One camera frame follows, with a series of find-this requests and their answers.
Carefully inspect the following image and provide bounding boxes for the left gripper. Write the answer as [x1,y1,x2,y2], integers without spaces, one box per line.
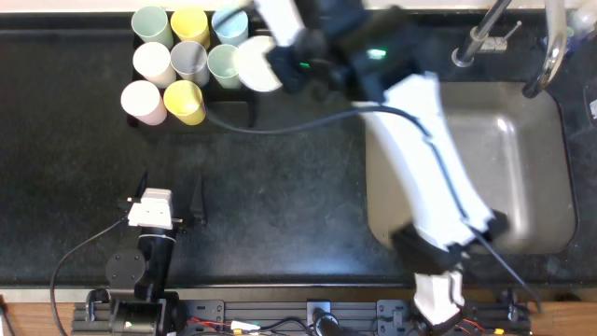
[133,170,207,235]

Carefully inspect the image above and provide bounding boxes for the white cup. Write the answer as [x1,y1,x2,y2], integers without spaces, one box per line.
[236,35,285,93]

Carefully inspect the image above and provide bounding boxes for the yellow cup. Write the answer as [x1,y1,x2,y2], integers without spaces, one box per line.
[162,79,208,127]
[169,6,212,49]

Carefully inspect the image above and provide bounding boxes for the pink cup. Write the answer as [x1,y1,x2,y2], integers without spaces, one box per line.
[132,41,178,90]
[119,79,169,127]

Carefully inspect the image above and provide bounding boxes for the black tray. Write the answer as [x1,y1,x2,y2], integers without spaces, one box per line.
[126,18,260,130]

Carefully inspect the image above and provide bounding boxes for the grey cup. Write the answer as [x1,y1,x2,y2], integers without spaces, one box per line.
[169,40,212,88]

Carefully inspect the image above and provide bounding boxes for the green cup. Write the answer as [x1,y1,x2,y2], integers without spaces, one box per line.
[206,43,243,91]
[131,5,175,49]

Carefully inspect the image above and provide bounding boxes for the blue cup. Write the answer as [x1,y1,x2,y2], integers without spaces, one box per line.
[210,6,250,47]

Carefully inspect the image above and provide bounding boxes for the steel sink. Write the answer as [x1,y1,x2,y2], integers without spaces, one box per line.
[364,80,579,256]

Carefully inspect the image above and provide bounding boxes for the steel tap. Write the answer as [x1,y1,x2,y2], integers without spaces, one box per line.
[451,0,572,100]

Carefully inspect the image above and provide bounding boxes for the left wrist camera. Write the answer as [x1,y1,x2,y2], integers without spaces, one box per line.
[127,187,175,231]

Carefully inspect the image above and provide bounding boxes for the black cable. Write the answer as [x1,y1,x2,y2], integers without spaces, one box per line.
[49,215,132,336]
[204,105,546,315]

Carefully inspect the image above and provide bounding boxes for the mounting rail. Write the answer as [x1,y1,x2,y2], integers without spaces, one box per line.
[71,287,534,336]

